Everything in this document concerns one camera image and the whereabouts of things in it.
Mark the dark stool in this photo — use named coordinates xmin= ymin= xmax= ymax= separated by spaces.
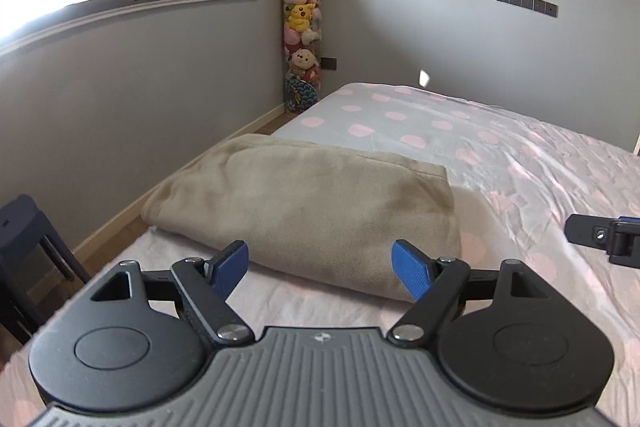
xmin=0 ymin=194 xmax=92 ymax=348

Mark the bed with pink-dotted sheet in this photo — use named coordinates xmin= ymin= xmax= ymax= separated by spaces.
xmin=0 ymin=82 xmax=640 ymax=427

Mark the grey wall switch panel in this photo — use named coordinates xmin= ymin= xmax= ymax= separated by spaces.
xmin=496 ymin=0 xmax=560 ymax=18

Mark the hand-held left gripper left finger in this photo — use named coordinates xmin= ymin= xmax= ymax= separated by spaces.
xmin=89 ymin=239 xmax=255 ymax=347

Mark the beige fleece hoodie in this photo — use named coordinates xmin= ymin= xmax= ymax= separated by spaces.
xmin=141 ymin=133 xmax=462 ymax=305

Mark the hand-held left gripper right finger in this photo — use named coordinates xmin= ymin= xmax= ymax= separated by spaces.
xmin=387 ymin=239 xmax=553 ymax=348

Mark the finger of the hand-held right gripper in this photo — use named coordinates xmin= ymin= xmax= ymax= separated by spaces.
xmin=565 ymin=214 xmax=640 ymax=271

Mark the clear tube of plush toys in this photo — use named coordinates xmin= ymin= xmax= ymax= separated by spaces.
xmin=280 ymin=0 xmax=325 ymax=114

